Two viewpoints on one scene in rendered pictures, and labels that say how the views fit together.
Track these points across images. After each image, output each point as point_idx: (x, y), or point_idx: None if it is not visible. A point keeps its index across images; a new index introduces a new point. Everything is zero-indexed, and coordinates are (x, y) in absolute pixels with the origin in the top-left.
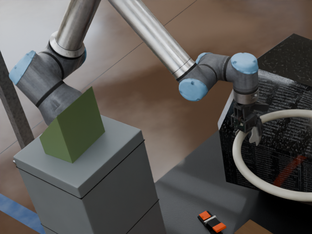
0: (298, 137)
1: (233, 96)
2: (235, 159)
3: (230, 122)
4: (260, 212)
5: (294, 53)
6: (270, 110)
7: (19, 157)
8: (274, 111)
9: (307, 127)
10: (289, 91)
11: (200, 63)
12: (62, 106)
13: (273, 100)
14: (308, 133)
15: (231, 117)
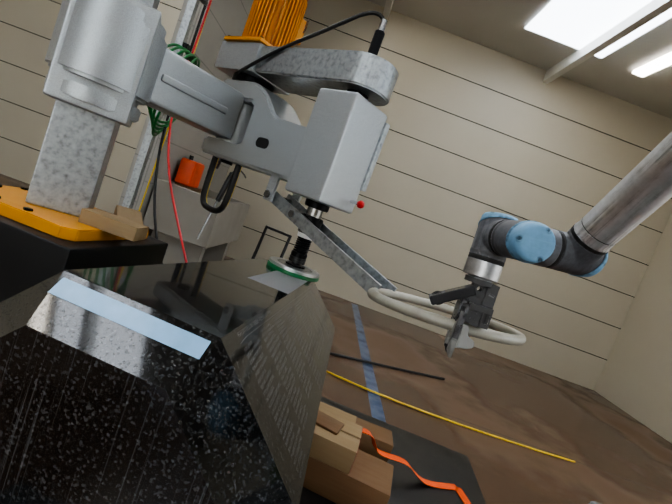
0: (308, 378)
1: (497, 278)
2: (521, 338)
3: (289, 470)
4: None
5: (165, 291)
6: (283, 379)
7: None
8: (412, 307)
9: (302, 359)
10: (269, 332)
11: (555, 230)
12: None
13: (274, 362)
14: (306, 364)
15: (492, 312)
